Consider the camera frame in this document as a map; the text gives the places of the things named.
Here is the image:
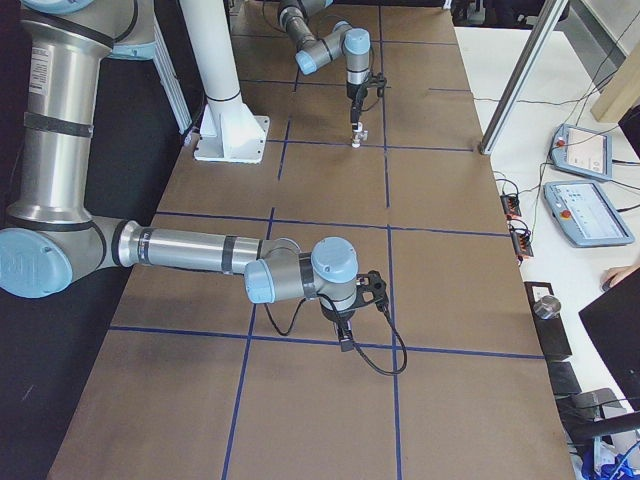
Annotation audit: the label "person in black shirt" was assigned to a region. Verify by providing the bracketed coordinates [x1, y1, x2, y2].
[601, 263, 639, 292]

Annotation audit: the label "far blue teach pendant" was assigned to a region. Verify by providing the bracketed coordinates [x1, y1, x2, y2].
[549, 123, 613, 182]

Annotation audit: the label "black monitor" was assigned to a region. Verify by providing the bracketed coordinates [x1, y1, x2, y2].
[579, 271, 639, 410]

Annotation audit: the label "metal cylinder weight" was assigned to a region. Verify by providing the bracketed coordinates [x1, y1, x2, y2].
[533, 295, 561, 320]

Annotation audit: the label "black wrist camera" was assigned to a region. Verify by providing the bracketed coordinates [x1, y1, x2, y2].
[368, 72, 387, 98]
[353, 270, 389, 314]

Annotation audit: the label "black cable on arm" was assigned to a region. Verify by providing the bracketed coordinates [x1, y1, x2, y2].
[263, 294, 408, 377]

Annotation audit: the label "near blue teach pendant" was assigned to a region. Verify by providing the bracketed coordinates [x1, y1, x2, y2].
[543, 181, 635, 248]

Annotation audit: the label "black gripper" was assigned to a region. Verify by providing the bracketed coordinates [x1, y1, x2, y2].
[347, 83, 369, 133]
[320, 299, 355, 352]

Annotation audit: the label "orange black terminal board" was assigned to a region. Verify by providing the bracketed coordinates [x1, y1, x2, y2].
[509, 227, 534, 261]
[500, 193, 522, 220]

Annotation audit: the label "aluminium frame post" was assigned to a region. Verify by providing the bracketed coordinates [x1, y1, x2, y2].
[478, 0, 569, 155]

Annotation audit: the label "orange black terminal board far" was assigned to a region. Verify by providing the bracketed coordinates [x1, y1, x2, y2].
[500, 193, 522, 220]

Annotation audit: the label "white pedestal column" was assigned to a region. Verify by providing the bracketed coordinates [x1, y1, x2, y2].
[180, 0, 270, 164]

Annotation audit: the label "blue teach pendant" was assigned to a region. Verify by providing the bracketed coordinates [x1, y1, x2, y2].
[543, 181, 635, 248]
[549, 123, 613, 182]

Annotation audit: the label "black box under weight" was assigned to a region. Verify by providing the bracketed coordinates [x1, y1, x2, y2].
[524, 281, 572, 361]

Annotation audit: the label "orange black terminal board near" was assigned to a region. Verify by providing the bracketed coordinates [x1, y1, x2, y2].
[509, 227, 534, 261]

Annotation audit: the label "white PPR pipe fitting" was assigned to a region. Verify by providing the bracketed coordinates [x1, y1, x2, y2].
[351, 127, 368, 148]

